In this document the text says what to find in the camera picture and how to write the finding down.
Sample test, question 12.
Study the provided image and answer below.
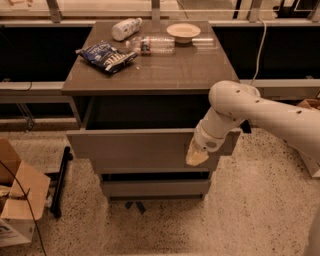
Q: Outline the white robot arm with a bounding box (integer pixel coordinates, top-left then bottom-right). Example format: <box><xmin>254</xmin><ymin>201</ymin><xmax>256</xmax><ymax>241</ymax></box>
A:
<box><xmin>186</xmin><ymin>80</ymin><xmax>320</xmax><ymax>166</ymax></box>

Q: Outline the clear plastic water bottle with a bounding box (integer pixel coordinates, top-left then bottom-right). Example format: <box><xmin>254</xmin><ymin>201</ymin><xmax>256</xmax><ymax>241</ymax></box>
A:
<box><xmin>126</xmin><ymin>36</ymin><xmax>175</xmax><ymax>56</ymax></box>

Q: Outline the grey drawer cabinet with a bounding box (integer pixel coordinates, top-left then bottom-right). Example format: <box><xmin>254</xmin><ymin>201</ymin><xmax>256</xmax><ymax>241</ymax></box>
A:
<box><xmin>62</xmin><ymin>22</ymin><xmax>237</xmax><ymax>201</ymax></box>

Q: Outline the white hanging cable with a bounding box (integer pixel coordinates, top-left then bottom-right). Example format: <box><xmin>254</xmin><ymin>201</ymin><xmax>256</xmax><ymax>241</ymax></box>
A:
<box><xmin>249</xmin><ymin>18</ymin><xmax>269</xmax><ymax>86</ymax></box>

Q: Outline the black cable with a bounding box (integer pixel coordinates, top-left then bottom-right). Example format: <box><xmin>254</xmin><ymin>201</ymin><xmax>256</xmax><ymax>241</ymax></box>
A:
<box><xmin>0</xmin><ymin>159</ymin><xmax>48</xmax><ymax>256</ymax></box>

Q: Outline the white opaque plastic bottle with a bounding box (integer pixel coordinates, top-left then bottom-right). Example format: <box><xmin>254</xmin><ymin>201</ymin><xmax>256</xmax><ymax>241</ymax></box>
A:
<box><xmin>111</xmin><ymin>18</ymin><xmax>143</xmax><ymax>41</ymax></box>

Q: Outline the blue chip bag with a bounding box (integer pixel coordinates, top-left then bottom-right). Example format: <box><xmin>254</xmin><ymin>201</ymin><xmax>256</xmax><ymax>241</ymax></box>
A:
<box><xmin>76</xmin><ymin>40</ymin><xmax>138</xmax><ymax>74</ymax></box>

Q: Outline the black floor stand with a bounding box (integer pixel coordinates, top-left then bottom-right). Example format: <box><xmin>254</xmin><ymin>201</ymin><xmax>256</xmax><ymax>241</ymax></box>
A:
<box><xmin>47</xmin><ymin>146</ymin><xmax>73</xmax><ymax>218</ymax></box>

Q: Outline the grey lower drawer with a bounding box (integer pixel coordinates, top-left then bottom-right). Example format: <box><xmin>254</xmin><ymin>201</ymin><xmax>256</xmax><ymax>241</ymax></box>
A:
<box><xmin>100</xmin><ymin>180</ymin><xmax>211</xmax><ymax>198</ymax></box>

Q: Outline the grey drawer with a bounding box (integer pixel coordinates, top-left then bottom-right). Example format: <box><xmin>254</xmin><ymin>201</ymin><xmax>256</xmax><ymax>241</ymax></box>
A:
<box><xmin>100</xmin><ymin>180</ymin><xmax>211</xmax><ymax>198</ymax></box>
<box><xmin>67</xmin><ymin>95</ymin><xmax>240</xmax><ymax>174</ymax></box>

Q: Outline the beige shallow bowl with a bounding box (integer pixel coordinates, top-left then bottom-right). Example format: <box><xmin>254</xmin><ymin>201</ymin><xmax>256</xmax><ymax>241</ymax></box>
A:
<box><xmin>166</xmin><ymin>23</ymin><xmax>201</xmax><ymax>43</ymax></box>

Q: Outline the open cardboard box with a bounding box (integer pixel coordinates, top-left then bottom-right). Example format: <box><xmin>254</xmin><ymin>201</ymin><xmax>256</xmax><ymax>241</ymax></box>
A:
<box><xmin>0</xmin><ymin>138</ymin><xmax>50</xmax><ymax>247</ymax></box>

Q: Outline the grey top drawer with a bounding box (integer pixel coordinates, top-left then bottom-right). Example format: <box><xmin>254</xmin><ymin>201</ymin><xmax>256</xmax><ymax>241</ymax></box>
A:
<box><xmin>67</xmin><ymin>95</ymin><xmax>240</xmax><ymax>174</ymax></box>

